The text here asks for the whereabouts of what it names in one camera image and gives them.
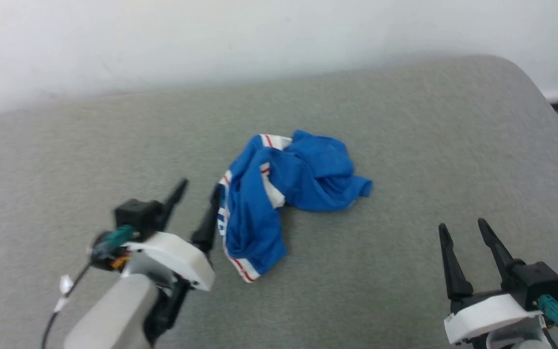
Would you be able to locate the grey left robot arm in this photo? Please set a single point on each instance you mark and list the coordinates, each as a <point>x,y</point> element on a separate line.
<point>109,315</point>

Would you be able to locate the grey fabric sofa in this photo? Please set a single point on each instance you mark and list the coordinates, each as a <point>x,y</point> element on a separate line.
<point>405,145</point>

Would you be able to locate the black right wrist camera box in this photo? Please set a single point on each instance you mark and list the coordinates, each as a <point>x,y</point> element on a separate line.
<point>535,283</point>

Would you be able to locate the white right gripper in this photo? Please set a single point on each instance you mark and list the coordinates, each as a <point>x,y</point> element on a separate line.
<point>487,315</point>

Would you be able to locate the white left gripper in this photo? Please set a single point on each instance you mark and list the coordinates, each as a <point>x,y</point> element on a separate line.
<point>177,259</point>

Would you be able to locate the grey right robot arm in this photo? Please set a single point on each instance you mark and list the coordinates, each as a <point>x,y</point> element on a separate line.
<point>526,343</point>

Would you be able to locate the blue garment white red trim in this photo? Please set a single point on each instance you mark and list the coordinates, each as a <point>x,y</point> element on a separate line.
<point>308,179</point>

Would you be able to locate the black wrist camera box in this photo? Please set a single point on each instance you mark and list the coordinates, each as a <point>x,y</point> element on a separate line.
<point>535,283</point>
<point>136,215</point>

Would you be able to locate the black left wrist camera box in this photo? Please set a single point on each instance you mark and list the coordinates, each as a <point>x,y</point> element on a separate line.
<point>136,215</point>

